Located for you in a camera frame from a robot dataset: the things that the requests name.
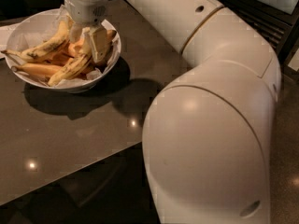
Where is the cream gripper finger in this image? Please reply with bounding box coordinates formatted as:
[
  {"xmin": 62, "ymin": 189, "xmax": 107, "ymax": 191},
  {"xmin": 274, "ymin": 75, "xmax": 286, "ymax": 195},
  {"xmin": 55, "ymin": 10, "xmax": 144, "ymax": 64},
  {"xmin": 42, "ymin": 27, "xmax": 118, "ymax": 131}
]
[
  {"xmin": 69, "ymin": 23, "xmax": 83, "ymax": 43},
  {"xmin": 89, "ymin": 25, "xmax": 108, "ymax": 63}
]

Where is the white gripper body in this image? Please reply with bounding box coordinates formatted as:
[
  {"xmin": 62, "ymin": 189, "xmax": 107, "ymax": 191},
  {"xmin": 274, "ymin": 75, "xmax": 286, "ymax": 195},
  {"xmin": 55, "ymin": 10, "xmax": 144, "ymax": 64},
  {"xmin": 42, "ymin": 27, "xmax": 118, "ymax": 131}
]
[{"xmin": 64, "ymin": 0, "xmax": 108, "ymax": 25}]

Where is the spotted yellow banana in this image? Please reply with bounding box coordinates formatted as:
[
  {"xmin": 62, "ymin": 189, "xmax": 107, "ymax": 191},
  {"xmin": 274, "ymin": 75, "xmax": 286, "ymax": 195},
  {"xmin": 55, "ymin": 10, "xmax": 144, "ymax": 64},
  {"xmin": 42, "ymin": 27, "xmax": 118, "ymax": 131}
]
[
  {"xmin": 2, "ymin": 21, "xmax": 69, "ymax": 62},
  {"xmin": 48, "ymin": 34, "xmax": 93, "ymax": 87}
]

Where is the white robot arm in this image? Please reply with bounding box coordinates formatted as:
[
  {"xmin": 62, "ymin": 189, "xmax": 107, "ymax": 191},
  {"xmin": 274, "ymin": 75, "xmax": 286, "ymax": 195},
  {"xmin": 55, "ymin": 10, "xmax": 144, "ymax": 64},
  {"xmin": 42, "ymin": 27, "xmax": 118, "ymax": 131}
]
[{"xmin": 126, "ymin": 0, "xmax": 281, "ymax": 224}]

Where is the orange banana upper right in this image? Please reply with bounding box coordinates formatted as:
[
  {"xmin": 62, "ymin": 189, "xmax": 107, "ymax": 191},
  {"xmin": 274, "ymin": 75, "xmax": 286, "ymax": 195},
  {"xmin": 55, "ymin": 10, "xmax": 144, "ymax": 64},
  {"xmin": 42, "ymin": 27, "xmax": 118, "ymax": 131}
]
[{"xmin": 107, "ymin": 30, "xmax": 117, "ymax": 47}]

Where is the orange banana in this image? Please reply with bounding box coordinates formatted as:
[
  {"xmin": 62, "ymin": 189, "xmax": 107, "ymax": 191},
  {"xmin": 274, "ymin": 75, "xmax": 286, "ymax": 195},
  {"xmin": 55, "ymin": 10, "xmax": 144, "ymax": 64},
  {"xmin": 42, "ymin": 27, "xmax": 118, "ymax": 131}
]
[
  {"xmin": 11, "ymin": 63, "xmax": 61, "ymax": 77},
  {"xmin": 107, "ymin": 30, "xmax": 117, "ymax": 47},
  {"xmin": 63, "ymin": 37, "xmax": 113, "ymax": 66}
]

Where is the orange banana middle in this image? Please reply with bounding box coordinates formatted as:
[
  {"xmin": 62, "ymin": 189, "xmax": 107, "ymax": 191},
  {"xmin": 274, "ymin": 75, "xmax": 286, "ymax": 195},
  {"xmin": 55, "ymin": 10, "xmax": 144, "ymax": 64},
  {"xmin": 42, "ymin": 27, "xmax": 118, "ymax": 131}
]
[{"xmin": 63, "ymin": 37, "xmax": 113, "ymax": 66}]

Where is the white ceramic bowl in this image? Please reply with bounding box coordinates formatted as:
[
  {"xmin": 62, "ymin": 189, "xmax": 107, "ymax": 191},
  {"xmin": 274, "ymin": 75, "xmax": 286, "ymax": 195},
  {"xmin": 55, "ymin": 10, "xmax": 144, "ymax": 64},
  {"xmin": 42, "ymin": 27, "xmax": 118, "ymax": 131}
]
[{"xmin": 5, "ymin": 7, "xmax": 122, "ymax": 94}]

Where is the white paper bowl liner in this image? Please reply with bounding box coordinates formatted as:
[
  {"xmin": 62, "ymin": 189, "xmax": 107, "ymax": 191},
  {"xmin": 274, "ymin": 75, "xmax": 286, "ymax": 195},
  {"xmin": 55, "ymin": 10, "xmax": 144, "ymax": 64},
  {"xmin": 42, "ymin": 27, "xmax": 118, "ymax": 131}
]
[{"xmin": 12, "ymin": 4, "xmax": 121, "ymax": 89}]

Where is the orange banana lower left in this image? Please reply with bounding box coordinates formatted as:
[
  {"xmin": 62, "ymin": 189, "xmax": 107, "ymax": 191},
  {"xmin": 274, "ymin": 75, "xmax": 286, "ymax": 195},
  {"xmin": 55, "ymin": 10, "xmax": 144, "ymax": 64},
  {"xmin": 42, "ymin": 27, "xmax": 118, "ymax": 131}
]
[{"xmin": 11, "ymin": 63, "xmax": 61, "ymax": 77}]

